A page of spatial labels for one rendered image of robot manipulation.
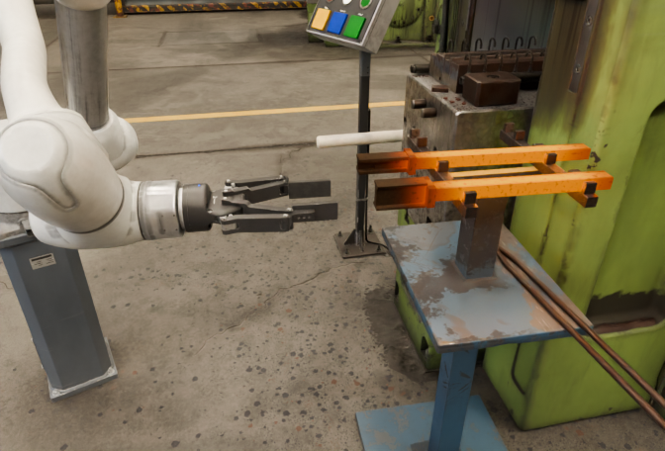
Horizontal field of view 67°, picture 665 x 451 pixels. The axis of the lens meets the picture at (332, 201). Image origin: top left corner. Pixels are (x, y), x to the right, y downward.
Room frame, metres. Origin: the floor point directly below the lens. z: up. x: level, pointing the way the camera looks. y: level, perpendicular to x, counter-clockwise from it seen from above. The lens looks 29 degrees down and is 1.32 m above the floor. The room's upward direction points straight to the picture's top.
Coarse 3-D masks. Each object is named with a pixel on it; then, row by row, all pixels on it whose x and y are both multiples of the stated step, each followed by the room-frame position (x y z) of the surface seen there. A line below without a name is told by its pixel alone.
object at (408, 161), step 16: (560, 144) 0.90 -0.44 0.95; (576, 144) 0.90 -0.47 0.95; (368, 160) 0.82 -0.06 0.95; (384, 160) 0.82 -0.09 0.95; (400, 160) 0.83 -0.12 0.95; (416, 160) 0.82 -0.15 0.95; (432, 160) 0.84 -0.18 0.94; (448, 160) 0.84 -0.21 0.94; (464, 160) 0.85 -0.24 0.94; (480, 160) 0.85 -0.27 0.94; (496, 160) 0.85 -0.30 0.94; (512, 160) 0.86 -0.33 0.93; (528, 160) 0.86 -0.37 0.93; (560, 160) 0.87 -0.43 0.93
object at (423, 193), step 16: (512, 176) 0.76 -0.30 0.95; (528, 176) 0.76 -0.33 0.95; (544, 176) 0.76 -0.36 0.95; (560, 176) 0.76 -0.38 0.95; (576, 176) 0.76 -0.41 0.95; (592, 176) 0.76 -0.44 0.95; (608, 176) 0.76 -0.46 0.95; (384, 192) 0.71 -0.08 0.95; (400, 192) 0.71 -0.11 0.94; (416, 192) 0.72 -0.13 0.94; (432, 192) 0.70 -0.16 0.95; (448, 192) 0.72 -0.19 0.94; (480, 192) 0.72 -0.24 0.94; (496, 192) 0.73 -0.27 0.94; (512, 192) 0.73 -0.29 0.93; (528, 192) 0.74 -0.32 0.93; (544, 192) 0.74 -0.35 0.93; (560, 192) 0.74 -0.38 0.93; (384, 208) 0.70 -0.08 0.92; (400, 208) 0.71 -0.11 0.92; (416, 208) 0.71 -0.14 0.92
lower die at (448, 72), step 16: (528, 48) 1.55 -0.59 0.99; (544, 48) 1.51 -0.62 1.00; (432, 64) 1.52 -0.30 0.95; (448, 64) 1.41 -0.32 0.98; (464, 64) 1.35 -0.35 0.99; (480, 64) 1.36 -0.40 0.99; (496, 64) 1.37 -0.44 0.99; (512, 64) 1.38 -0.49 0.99; (528, 64) 1.39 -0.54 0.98; (448, 80) 1.40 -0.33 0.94
